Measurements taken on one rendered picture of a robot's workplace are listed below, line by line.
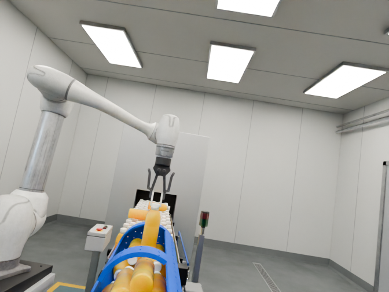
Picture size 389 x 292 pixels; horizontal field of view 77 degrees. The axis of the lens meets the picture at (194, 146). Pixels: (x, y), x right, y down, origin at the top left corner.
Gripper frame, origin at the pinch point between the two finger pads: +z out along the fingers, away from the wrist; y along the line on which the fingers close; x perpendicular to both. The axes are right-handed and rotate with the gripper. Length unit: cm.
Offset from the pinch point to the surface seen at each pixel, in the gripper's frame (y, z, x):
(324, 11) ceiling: 140, -202, 106
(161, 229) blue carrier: 5.0, 14.8, 4.8
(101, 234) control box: -26.8, 27.5, 26.0
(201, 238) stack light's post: 35, 29, 52
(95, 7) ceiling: -119, -202, 193
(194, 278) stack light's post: 35, 56, 52
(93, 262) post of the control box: -30, 46, 34
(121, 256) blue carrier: -7.9, 14.7, -35.8
